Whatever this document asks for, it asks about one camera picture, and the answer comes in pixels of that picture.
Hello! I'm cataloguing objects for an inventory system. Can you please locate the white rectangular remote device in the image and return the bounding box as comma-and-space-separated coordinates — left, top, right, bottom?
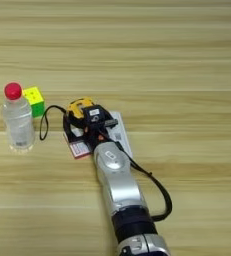
108, 111, 134, 160

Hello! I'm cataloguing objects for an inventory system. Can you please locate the clear bottle red cap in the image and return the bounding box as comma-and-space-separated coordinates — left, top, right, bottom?
1, 82, 36, 154

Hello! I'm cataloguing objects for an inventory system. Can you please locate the small white red box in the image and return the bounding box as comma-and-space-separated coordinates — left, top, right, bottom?
62, 130, 92, 161

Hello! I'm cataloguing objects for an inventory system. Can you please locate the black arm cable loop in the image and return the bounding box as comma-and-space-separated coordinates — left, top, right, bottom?
115, 141, 174, 223

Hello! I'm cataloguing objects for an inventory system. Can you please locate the yellow black tape measure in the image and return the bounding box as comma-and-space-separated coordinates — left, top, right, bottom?
39, 96, 97, 141

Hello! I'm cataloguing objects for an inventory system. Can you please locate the colourful puzzle cube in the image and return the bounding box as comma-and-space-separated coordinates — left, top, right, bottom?
22, 86, 46, 118

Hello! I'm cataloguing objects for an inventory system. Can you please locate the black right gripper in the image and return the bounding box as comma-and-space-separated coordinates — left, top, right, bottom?
62, 111, 119, 151

